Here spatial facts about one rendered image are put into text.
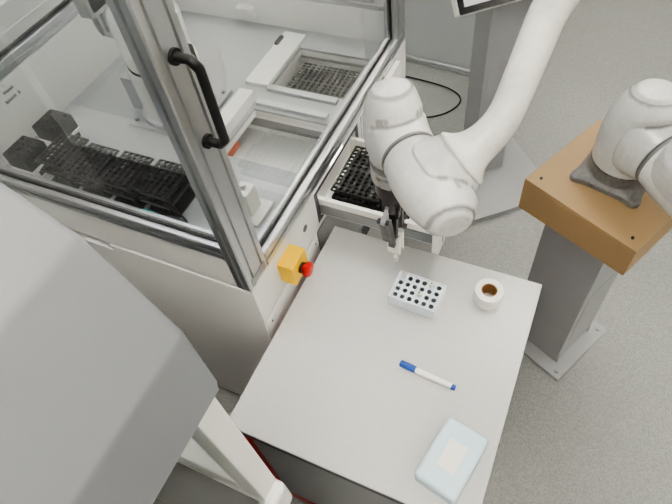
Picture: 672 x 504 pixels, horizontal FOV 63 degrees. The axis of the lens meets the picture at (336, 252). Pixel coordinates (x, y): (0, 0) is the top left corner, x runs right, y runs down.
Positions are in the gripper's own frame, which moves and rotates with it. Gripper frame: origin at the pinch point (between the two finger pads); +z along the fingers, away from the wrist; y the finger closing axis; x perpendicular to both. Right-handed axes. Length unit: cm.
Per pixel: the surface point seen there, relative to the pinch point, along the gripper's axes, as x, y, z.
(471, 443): 28.9, 29.6, 19.3
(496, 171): -1, -122, 95
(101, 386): -1, 63, -54
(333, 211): -23.2, -12.3, 13.5
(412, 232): -1.0, -13.2, 13.1
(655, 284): 74, -87, 99
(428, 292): 7.5, -2.8, 21.4
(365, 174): -19.1, -24.6, 9.6
